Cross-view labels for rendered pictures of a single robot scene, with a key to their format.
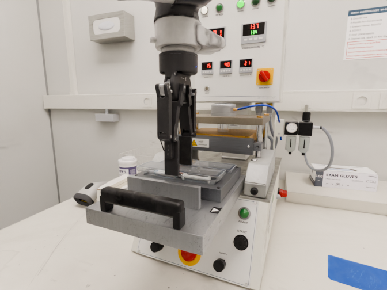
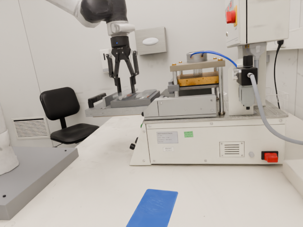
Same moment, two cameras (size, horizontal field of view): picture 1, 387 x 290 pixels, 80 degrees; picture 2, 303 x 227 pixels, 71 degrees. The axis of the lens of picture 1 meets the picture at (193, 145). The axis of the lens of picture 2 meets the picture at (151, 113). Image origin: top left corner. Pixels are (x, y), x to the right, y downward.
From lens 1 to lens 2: 0.98 m
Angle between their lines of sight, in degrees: 78
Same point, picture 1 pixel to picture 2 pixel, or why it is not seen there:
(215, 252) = not seen: hidden behind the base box
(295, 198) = (287, 173)
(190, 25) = (108, 26)
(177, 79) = (113, 50)
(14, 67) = (222, 26)
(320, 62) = not seen: outside the picture
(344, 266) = (164, 197)
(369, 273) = (161, 210)
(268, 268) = (149, 168)
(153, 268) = not seen: hidden behind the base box
